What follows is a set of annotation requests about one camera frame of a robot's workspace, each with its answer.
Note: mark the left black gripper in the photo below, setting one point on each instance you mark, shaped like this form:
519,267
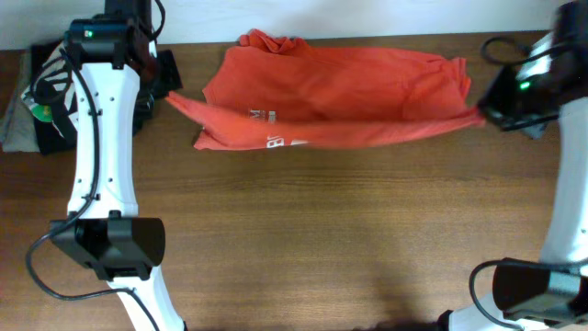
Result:
174,79

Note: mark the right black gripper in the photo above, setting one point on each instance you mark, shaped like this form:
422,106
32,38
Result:
491,101

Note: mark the red orange t-shirt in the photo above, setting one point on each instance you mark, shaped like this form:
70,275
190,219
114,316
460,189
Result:
277,91

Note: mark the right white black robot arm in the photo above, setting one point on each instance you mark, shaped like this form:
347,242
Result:
549,293

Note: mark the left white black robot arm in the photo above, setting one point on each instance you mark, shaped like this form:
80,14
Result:
113,60

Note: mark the black folded garment underneath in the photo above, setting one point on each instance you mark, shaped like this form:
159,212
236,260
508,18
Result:
48,139

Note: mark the black folded shirt white letters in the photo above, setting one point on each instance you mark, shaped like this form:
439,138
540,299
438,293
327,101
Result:
52,83

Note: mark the white green printed folded garment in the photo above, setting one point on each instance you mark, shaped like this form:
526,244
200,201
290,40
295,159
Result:
55,114

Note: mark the grey beige folded garment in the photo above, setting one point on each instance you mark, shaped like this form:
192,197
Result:
17,126

